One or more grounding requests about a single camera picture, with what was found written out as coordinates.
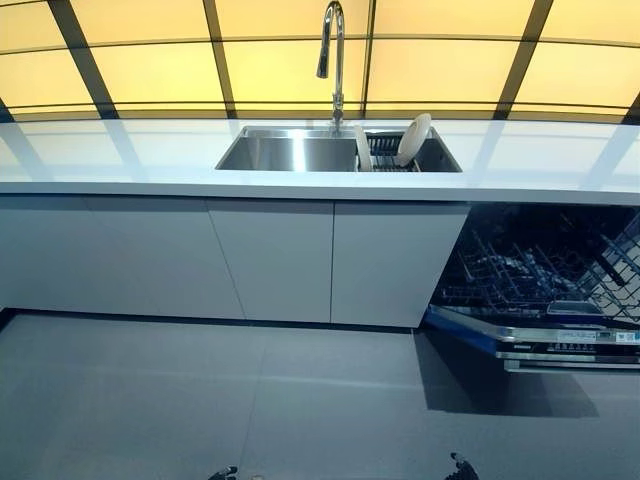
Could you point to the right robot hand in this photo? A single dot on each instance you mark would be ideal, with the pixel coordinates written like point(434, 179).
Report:
point(467, 470)

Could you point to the chrome gooseneck kitchen faucet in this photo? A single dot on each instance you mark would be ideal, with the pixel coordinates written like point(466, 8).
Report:
point(340, 60)

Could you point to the dark cabinet plinth strip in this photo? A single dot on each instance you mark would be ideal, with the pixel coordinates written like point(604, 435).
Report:
point(200, 318)

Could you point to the black dish drying rack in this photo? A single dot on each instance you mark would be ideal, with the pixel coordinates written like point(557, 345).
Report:
point(382, 145)

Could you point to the cream round plate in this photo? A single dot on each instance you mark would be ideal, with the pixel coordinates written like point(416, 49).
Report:
point(362, 147)
point(412, 137)

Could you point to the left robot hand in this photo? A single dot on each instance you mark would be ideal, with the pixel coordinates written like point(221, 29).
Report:
point(222, 473)

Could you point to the stainless steel sink basin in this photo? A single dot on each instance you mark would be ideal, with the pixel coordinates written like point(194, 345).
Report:
point(280, 152)

